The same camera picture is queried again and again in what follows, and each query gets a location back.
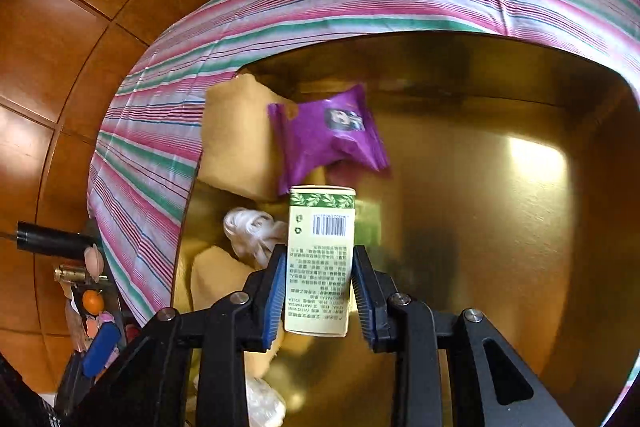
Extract brass metal part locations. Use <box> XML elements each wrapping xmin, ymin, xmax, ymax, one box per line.
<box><xmin>54</xmin><ymin>264</ymin><xmax>108</xmax><ymax>286</ymax></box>

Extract pink toy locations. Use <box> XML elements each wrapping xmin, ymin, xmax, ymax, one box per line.
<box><xmin>82</xmin><ymin>244</ymin><xmax>106</xmax><ymax>278</ymax></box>

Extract small orange fruit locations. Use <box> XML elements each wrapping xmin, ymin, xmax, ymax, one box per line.
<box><xmin>81</xmin><ymin>289</ymin><xmax>106</xmax><ymax>314</ymax></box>

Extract blue tube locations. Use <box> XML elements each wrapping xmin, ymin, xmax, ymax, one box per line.
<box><xmin>82</xmin><ymin>322</ymin><xmax>122</xmax><ymax>379</ymax></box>

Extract purple snack packet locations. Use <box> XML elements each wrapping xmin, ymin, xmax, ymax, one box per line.
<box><xmin>267</xmin><ymin>84</ymin><xmax>391</xmax><ymax>198</ymax></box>

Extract wooden wardrobe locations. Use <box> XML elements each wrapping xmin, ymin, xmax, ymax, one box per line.
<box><xmin>0</xmin><ymin>0</ymin><xmax>251</xmax><ymax>398</ymax></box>

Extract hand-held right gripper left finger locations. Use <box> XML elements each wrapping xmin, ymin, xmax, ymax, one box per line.
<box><xmin>60</xmin><ymin>244</ymin><xmax>290</xmax><ymax>427</ymax></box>

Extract black cylinder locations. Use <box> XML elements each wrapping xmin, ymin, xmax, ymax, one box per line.
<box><xmin>15</xmin><ymin>221</ymin><xmax>98</xmax><ymax>260</ymax></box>

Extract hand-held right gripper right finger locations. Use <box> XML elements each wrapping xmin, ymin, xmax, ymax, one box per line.
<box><xmin>350</xmin><ymin>244</ymin><xmax>576</xmax><ymax>427</ymax></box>

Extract clear plastic wrapper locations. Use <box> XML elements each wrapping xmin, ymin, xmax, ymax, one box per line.
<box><xmin>245</xmin><ymin>377</ymin><xmax>288</xmax><ymax>427</ymax></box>

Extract gold metal tin box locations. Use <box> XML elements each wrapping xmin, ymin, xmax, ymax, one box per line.
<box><xmin>170</xmin><ymin>32</ymin><xmax>640</xmax><ymax>427</ymax></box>

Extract white cotton bundle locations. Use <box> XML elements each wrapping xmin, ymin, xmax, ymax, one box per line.
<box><xmin>222</xmin><ymin>207</ymin><xmax>290</xmax><ymax>270</ymax></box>

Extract striped pink green tablecloth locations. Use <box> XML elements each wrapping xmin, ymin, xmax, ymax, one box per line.
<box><xmin>87</xmin><ymin>0</ymin><xmax>640</xmax><ymax>328</ymax></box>

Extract green white carton box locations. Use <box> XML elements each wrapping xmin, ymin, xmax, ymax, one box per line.
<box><xmin>283</xmin><ymin>185</ymin><xmax>357</xmax><ymax>338</ymax></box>

